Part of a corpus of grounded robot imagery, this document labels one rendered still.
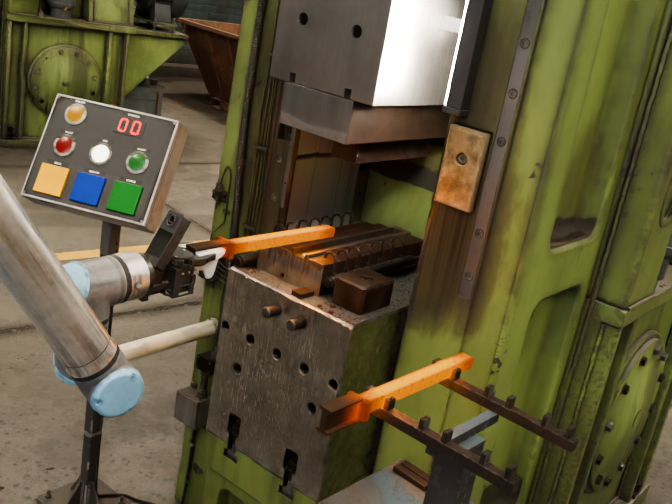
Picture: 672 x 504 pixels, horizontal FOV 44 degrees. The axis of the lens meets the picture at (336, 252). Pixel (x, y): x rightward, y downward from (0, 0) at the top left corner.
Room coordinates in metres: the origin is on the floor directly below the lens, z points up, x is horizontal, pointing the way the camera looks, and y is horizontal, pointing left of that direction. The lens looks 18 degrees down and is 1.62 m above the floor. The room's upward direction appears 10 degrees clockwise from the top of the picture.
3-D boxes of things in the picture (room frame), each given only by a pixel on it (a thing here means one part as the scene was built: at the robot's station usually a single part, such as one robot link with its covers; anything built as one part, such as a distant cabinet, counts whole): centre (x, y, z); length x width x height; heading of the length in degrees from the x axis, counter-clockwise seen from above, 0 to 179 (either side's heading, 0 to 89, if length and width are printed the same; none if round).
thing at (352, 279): (1.78, -0.08, 0.95); 0.12 x 0.08 x 0.06; 144
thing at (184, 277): (1.50, 0.32, 1.02); 0.12 x 0.08 x 0.09; 144
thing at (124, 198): (1.96, 0.53, 1.01); 0.07 x 0.05 x 0.07; 79
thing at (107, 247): (2.10, 0.60, 0.54); 0.04 x 0.04 x 1.08; 54
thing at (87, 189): (1.98, 0.63, 1.01); 0.07 x 0.05 x 0.07; 79
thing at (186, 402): (2.14, 0.32, 0.36); 0.09 x 0.07 x 0.12; 54
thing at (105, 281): (1.36, 0.42, 1.02); 0.12 x 0.09 x 0.10; 144
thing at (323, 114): (2.01, -0.02, 1.32); 0.42 x 0.20 x 0.10; 144
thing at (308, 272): (2.01, -0.02, 0.96); 0.42 x 0.20 x 0.09; 144
